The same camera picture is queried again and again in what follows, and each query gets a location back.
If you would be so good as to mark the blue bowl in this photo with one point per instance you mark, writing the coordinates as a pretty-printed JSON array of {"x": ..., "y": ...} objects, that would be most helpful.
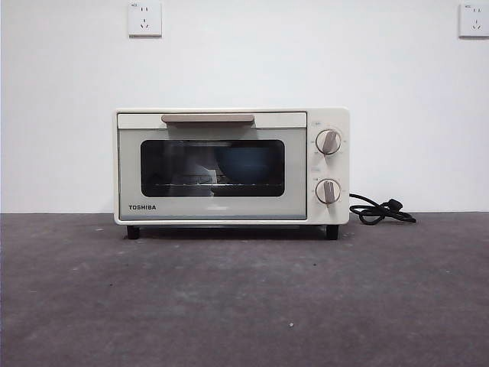
[{"x": 244, "y": 164}]

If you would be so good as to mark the white glass oven door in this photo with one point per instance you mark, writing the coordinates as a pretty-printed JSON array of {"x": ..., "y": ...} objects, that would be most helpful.
[{"x": 130, "y": 172}]

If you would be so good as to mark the beige oven knob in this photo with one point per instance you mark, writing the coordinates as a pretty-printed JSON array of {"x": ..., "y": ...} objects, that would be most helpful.
[
  {"x": 329, "y": 142},
  {"x": 328, "y": 191}
]

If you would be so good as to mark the white toaster oven body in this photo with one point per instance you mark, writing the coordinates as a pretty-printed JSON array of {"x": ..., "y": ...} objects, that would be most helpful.
[{"x": 330, "y": 168}]

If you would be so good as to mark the white wall socket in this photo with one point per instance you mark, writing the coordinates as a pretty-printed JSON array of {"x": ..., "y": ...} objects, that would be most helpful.
[
  {"x": 145, "y": 19},
  {"x": 474, "y": 20}
]

